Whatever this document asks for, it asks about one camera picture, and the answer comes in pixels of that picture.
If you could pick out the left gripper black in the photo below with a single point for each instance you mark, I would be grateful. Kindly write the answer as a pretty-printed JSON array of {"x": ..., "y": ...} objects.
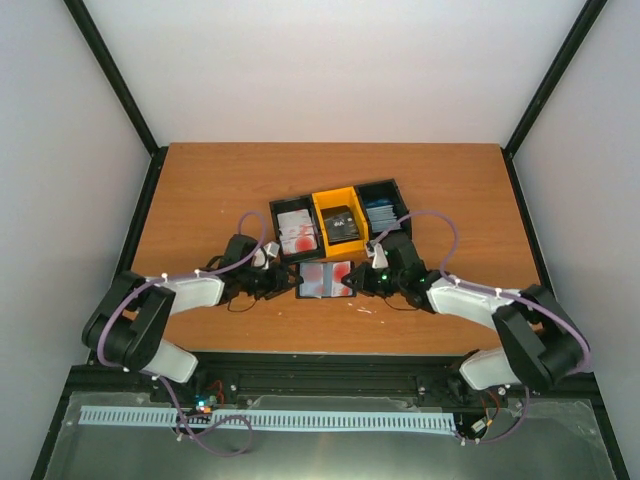
[{"x": 279, "y": 283}]

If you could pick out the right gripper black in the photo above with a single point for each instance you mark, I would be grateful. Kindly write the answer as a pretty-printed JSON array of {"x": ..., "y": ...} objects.
[{"x": 363, "y": 285}]

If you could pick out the red circle white card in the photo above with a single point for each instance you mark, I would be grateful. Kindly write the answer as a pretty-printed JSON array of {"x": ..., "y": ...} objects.
[{"x": 313, "y": 280}]

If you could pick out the black leather card holder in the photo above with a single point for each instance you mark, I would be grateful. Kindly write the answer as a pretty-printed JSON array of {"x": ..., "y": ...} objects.
[{"x": 327, "y": 281}]

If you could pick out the dark card stack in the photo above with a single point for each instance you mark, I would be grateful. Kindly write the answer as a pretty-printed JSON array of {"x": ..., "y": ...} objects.
[{"x": 340, "y": 225}]

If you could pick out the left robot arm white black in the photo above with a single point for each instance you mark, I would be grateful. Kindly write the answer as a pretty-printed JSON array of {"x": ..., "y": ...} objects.
[{"x": 127, "y": 328}]

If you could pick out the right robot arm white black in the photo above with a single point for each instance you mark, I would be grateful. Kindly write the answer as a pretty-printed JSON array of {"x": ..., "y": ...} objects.
[{"x": 539, "y": 344}]

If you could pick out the red white card stack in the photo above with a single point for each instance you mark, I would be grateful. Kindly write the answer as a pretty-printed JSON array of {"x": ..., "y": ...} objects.
[{"x": 297, "y": 232}]

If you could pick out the blue card stack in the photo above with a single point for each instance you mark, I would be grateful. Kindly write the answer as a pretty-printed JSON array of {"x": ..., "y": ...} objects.
[{"x": 382, "y": 213}]

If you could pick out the black bin left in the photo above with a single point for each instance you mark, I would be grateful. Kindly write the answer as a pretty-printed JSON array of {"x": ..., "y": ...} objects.
[{"x": 300, "y": 202}]

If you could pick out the black bin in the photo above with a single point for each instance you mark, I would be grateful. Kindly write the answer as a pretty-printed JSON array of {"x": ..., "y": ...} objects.
[
  {"x": 384, "y": 189},
  {"x": 300, "y": 202}
]

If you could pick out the black bin right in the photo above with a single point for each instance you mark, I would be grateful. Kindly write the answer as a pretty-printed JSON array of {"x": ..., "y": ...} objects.
[{"x": 384, "y": 189}]

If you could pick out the yellow bin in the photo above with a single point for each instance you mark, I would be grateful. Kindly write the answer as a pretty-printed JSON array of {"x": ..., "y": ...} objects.
[{"x": 338, "y": 197}]

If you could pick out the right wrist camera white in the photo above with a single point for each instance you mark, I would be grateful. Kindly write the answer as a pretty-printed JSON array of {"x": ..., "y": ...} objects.
[{"x": 376, "y": 255}]

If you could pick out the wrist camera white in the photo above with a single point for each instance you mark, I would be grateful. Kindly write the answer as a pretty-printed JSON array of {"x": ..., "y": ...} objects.
[
  {"x": 376, "y": 255},
  {"x": 265, "y": 255}
]

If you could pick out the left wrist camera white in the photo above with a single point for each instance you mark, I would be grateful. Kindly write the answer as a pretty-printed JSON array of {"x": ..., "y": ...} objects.
[{"x": 265, "y": 255}]

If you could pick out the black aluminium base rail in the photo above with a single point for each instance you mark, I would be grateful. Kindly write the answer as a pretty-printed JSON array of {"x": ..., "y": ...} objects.
[{"x": 426, "y": 381}]

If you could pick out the light blue cable duct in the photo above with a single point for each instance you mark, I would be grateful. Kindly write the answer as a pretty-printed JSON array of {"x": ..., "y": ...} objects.
[{"x": 274, "y": 420}]

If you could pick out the left black frame post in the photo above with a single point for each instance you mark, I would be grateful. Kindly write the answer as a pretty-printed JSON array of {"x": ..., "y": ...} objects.
[{"x": 102, "y": 54}]

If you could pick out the black frame post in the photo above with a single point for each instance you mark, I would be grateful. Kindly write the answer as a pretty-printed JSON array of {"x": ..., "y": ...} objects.
[
  {"x": 571, "y": 44},
  {"x": 102, "y": 54}
]

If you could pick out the right black frame post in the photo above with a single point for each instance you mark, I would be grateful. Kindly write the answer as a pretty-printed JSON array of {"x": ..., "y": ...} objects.
[{"x": 571, "y": 44}]

